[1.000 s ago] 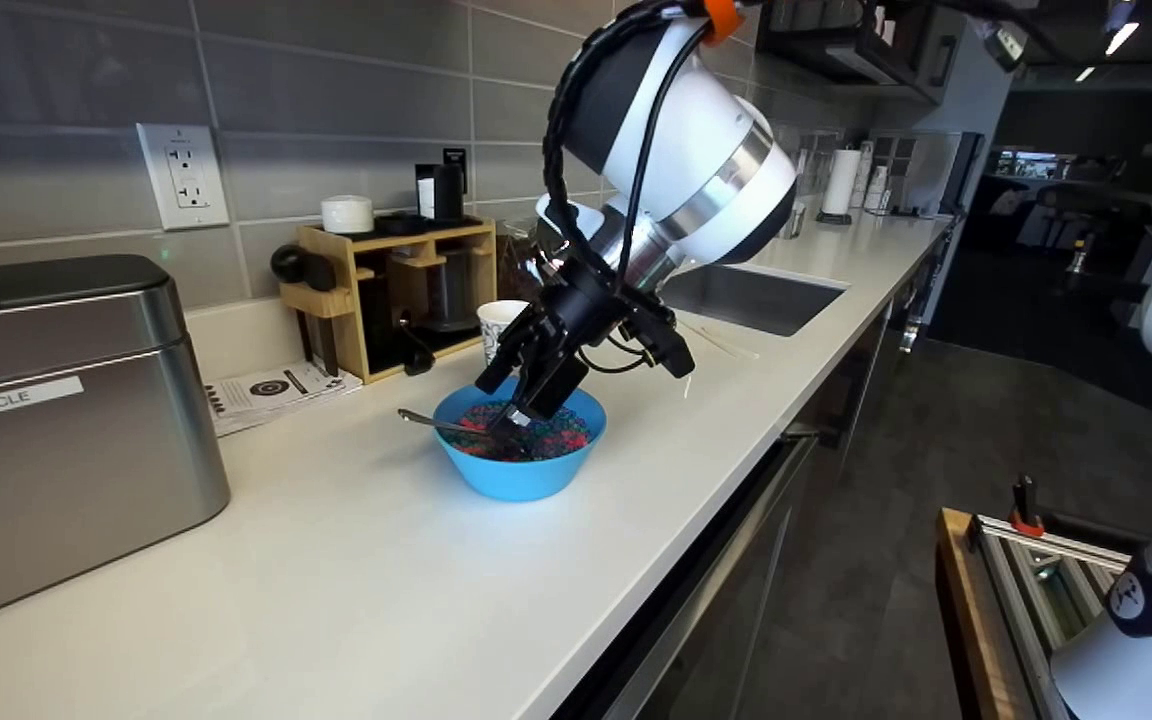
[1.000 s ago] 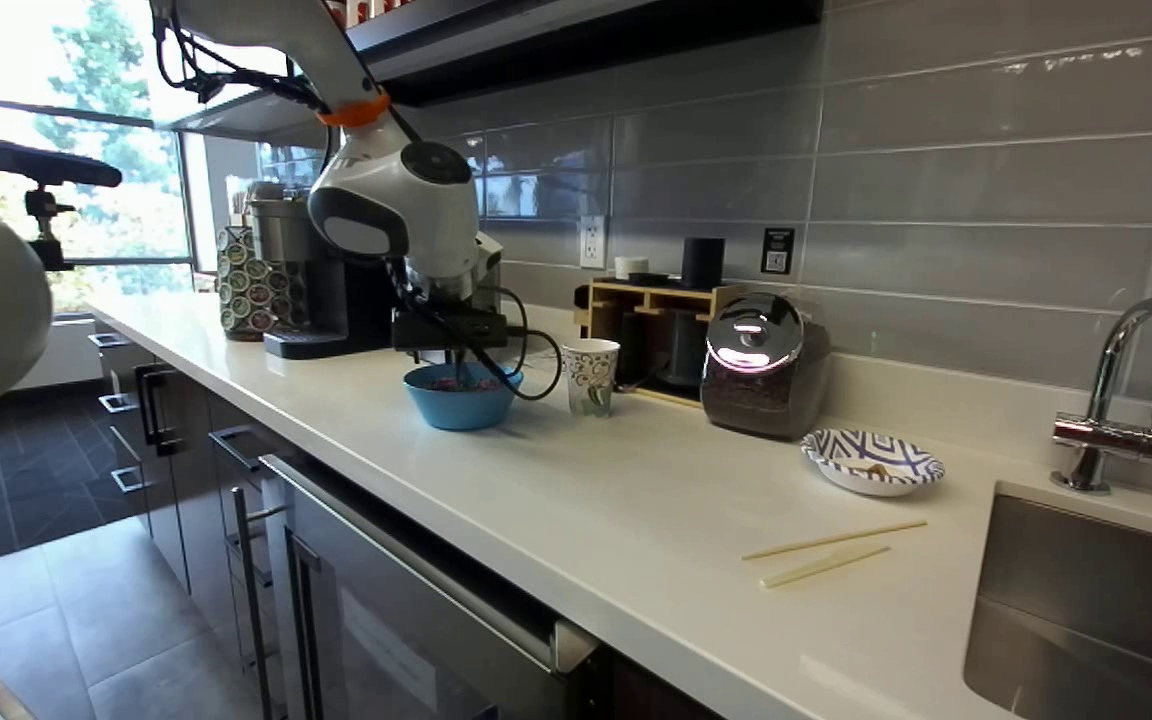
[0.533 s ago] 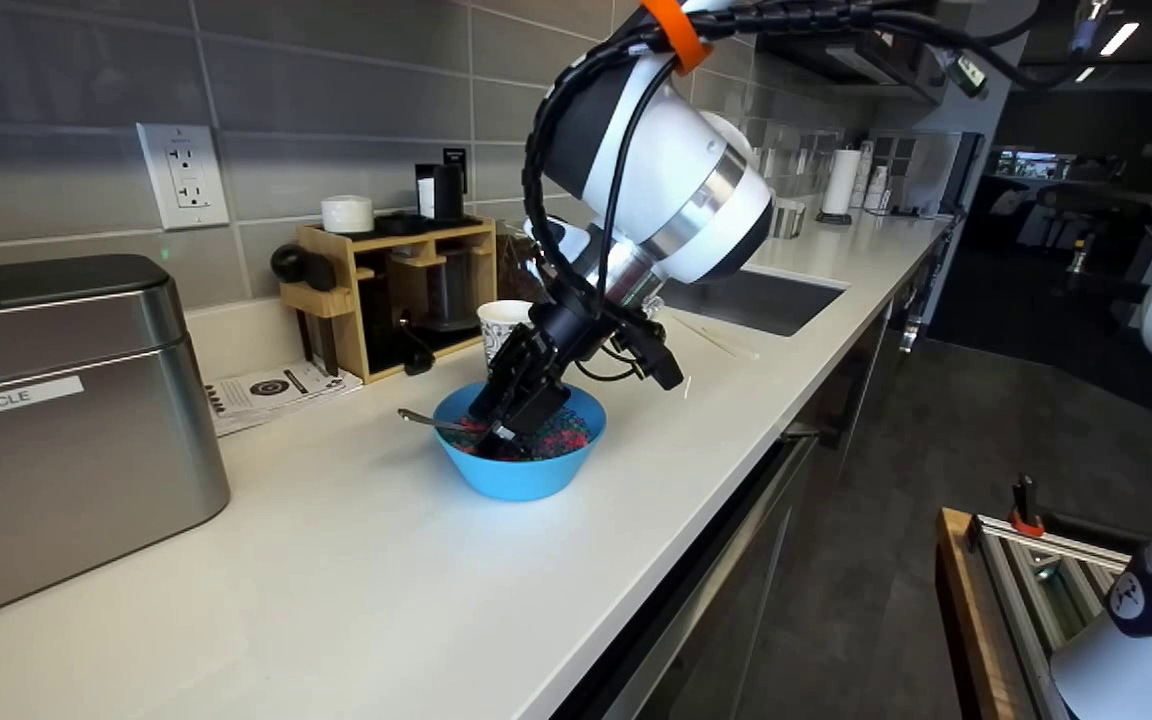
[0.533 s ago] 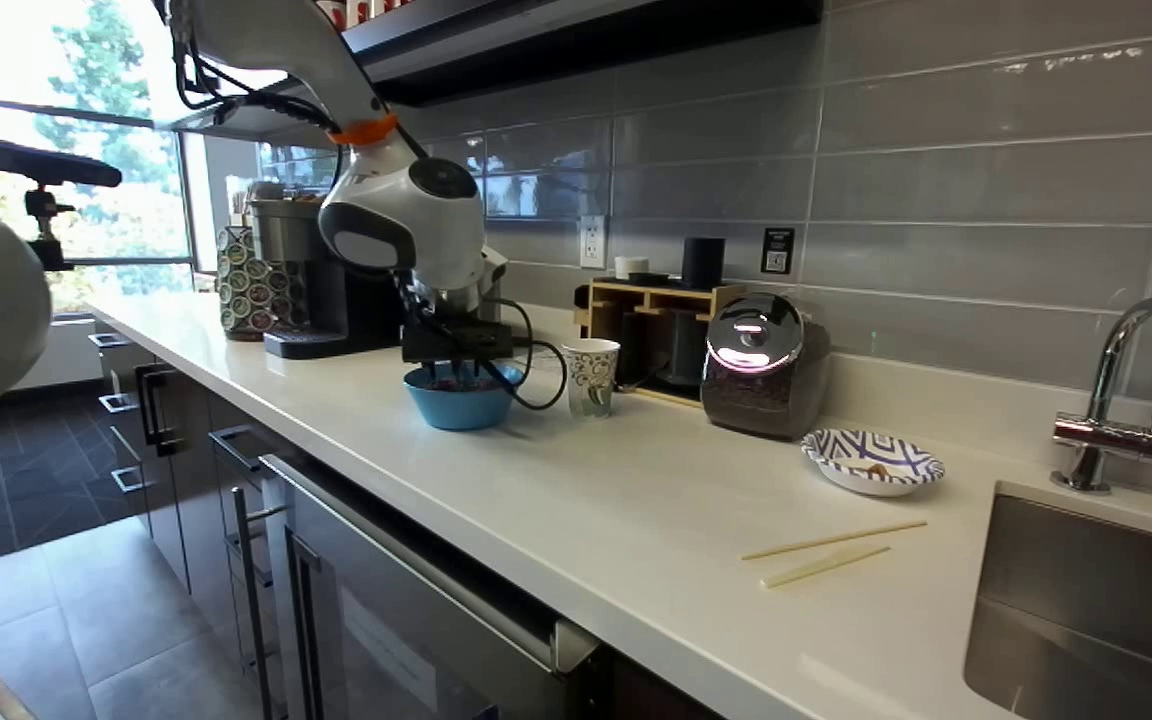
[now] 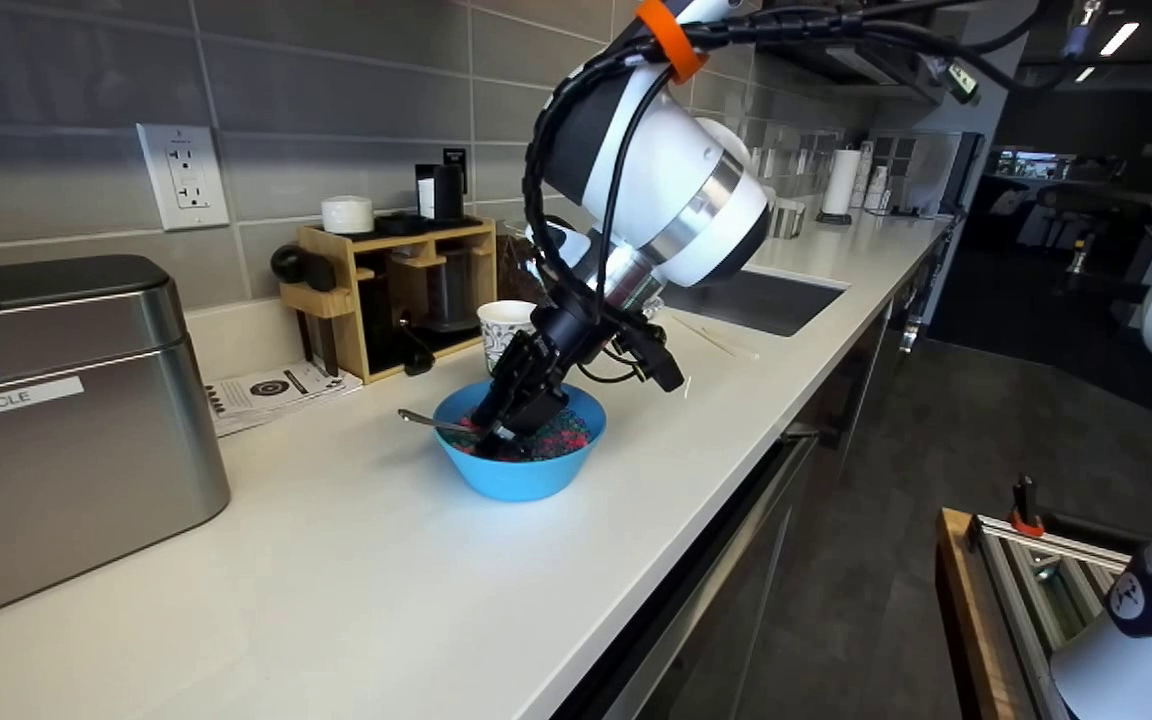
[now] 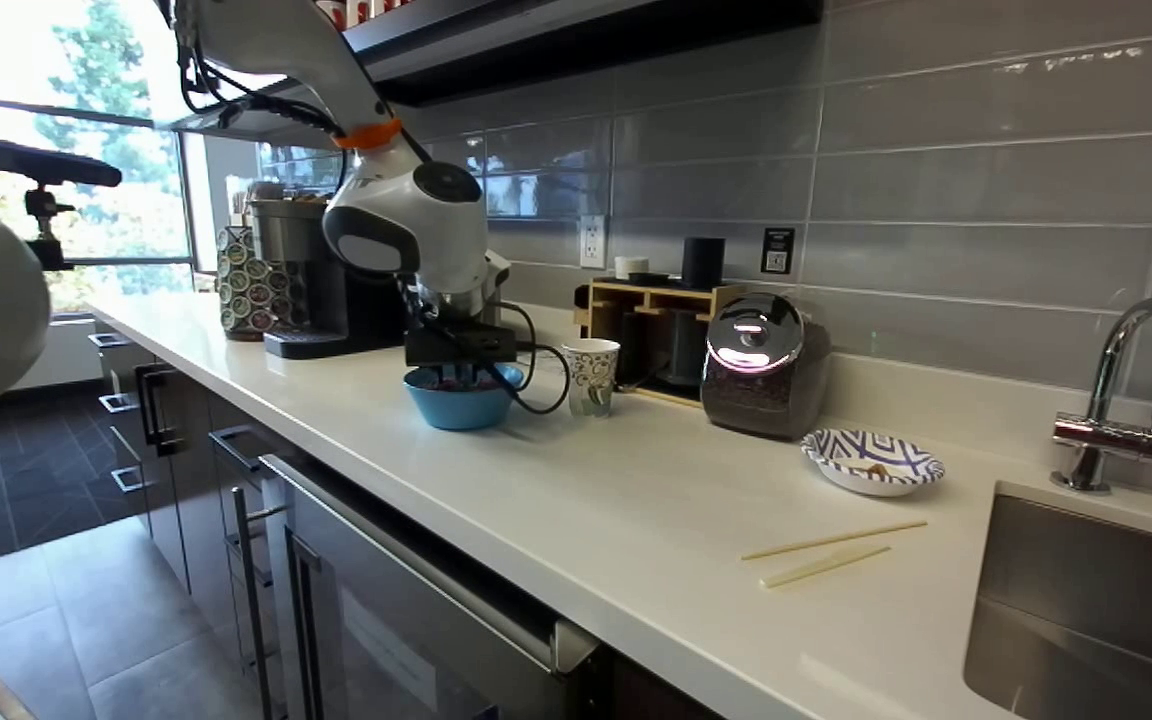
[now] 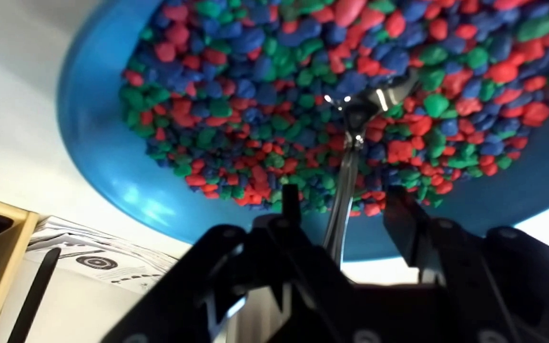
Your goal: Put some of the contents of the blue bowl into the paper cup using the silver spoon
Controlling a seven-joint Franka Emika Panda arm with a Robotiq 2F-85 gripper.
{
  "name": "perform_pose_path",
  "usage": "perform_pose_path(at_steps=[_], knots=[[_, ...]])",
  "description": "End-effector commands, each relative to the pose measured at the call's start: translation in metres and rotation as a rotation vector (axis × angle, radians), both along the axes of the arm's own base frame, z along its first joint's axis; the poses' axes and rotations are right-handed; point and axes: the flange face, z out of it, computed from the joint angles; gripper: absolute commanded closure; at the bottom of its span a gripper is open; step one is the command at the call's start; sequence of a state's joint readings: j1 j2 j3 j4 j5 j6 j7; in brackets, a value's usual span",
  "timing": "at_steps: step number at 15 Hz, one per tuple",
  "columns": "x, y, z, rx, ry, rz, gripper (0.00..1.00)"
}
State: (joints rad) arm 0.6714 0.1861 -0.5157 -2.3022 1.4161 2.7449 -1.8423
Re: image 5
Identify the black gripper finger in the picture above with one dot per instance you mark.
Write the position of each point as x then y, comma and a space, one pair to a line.
497, 406
538, 418

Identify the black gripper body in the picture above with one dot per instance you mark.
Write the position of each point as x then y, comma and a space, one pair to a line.
562, 351

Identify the blue bowl of colourful candies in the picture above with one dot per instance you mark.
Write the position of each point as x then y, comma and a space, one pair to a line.
562, 437

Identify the blue plastic bowl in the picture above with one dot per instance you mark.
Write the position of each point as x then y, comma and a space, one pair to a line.
520, 476

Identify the black coffee brewer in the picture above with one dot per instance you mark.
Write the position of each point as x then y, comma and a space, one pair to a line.
448, 284

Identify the wooden organizer shelf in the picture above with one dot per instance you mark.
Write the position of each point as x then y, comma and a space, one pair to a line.
351, 310

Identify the black tall canister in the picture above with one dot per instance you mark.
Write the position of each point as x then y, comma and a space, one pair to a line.
453, 184

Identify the black bottle white label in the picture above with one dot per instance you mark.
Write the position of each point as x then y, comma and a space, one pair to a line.
426, 193

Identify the steel sink basin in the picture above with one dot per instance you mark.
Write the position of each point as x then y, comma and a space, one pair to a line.
778, 306

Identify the printed paper leaflet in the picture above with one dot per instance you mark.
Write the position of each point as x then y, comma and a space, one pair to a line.
270, 395

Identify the black round knob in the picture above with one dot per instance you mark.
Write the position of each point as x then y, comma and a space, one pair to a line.
296, 265

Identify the dark under-counter cabinets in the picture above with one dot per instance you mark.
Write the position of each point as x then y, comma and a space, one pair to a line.
737, 625

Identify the white paper towel roll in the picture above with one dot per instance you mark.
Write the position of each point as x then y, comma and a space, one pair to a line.
844, 183

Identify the wooden cart metal rails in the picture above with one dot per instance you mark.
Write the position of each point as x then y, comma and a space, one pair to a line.
970, 625

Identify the black padded stand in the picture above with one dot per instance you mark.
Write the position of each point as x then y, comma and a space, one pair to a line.
1097, 206

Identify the small ceiling light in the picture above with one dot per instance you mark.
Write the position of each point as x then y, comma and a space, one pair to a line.
1086, 75

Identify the long ceiling light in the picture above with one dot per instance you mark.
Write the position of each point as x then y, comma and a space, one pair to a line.
1117, 37

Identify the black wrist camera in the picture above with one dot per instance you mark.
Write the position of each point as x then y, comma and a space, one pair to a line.
654, 357

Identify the white wall outlet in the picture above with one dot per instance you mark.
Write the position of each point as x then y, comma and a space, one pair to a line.
183, 176

